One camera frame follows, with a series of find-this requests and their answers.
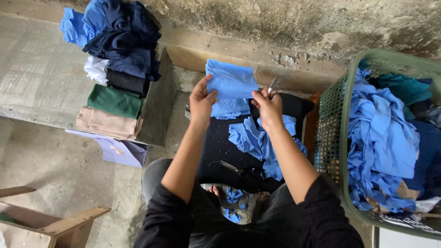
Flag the person's left hand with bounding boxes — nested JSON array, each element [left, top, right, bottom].
[[189, 74, 218, 130]]

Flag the person's right hand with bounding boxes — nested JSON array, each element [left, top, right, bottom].
[[251, 88, 284, 133]]

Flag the small metal thread snips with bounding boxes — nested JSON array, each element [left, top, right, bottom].
[[267, 76, 278, 100]]

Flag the light blue fabric piece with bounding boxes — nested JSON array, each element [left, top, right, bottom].
[[210, 98, 251, 120], [205, 59, 259, 101]]

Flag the folded light blue fabric piece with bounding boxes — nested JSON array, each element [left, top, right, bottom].
[[210, 98, 251, 120]]

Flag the crumpled light blue fabric heap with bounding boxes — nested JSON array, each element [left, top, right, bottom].
[[228, 114, 308, 182]]

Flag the black seat cushion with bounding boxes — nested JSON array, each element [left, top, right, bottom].
[[196, 92, 315, 194]]

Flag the green plastic laundry basket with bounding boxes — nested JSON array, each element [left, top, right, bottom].
[[313, 48, 441, 240]]

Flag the folded black cloth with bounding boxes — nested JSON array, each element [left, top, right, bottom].
[[105, 70, 151, 99]]

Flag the folded green cloth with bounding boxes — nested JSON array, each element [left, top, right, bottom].
[[87, 84, 143, 120]]

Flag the lilac paper bag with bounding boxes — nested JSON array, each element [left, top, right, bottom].
[[65, 129, 150, 169]]

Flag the folded beige cloth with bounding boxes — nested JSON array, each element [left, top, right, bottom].
[[75, 106, 144, 141]]

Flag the folded navy blue cloths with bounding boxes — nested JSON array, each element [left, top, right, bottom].
[[82, 0, 162, 82]]

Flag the blue fabric scraps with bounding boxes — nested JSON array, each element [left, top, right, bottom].
[[221, 187, 247, 224]]

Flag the folded white cloth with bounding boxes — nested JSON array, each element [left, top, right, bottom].
[[84, 55, 110, 86]]

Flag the large blue fabric pile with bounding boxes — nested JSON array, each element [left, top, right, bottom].
[[347, 68, 421, 213]]

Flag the teal cloth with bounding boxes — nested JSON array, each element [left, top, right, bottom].
[[358, 59, 433, 121]]

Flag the folded light blue cloths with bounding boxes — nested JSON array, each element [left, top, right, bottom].
[[60, 0, 108, 48]]

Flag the dark navy cloth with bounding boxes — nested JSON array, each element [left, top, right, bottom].
[[402, 119, 441, 201]]

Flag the wooden stool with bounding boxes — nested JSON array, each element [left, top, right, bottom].
[[0, 186, 112, 248]]

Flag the white board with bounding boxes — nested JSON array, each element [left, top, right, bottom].
[[373, 225, 441, 248]]

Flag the black handled scissors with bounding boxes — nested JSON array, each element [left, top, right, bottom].
[[209, 160, 266, 184]]

